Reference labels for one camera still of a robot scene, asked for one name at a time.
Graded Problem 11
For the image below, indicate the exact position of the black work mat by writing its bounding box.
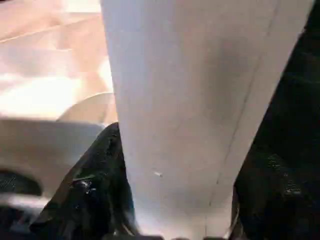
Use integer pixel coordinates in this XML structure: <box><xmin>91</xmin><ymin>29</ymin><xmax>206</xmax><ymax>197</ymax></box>
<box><xmin>249</xmin><ymin>0</ymin><xmax>320</xmax><ymax>161</ymax></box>

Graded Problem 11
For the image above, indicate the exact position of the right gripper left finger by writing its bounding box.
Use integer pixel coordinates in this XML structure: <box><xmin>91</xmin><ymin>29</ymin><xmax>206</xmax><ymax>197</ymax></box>
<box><xmin>29</xmin><ymin>121</ymin><xmax>141</xmax><ymax>240</ymax></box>

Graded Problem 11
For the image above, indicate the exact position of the white plastic table top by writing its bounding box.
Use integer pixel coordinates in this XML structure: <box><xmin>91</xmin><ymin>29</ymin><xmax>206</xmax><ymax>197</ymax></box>
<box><xmin>0</xmin><ymin>0</ymin><xmax>122</xmax><ymax>198</ymax></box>

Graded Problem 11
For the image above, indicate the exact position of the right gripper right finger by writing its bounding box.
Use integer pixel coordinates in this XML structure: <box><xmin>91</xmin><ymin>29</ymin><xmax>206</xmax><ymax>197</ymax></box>
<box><xmin>229</xmin><ymin>141</ymin><xmax>320</xmax><ymax>240</ymax></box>

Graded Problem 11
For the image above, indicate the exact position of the white plastic table leg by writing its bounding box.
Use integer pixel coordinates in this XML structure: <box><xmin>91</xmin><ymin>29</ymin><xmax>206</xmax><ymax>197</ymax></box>
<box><xmin>99</xmin><ymin>0</ymin><xmax>316</xmax><ymax>238</ymax></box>

